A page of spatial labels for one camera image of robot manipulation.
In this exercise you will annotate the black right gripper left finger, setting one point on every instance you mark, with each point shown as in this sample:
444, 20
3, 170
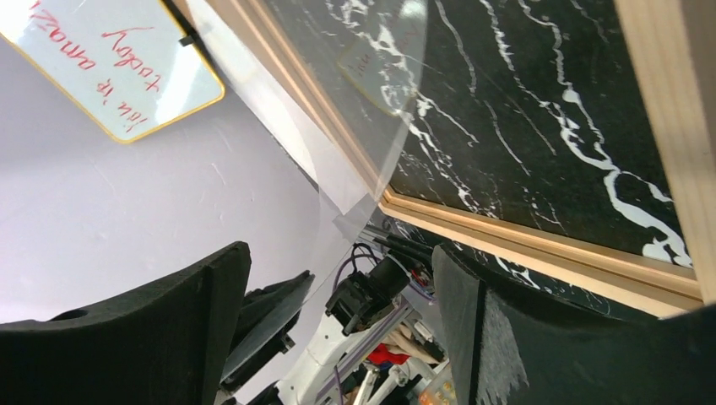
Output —
165, 342

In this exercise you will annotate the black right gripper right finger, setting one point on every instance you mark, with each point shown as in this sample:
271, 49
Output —
510, 344

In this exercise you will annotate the wooden picture frame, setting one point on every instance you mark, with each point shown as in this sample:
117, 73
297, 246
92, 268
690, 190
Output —
503, 235

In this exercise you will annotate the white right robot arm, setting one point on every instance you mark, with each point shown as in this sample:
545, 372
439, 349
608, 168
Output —
347, 349

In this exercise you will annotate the yellow-edged whiteboard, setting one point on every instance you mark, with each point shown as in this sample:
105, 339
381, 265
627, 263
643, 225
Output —
128, 65

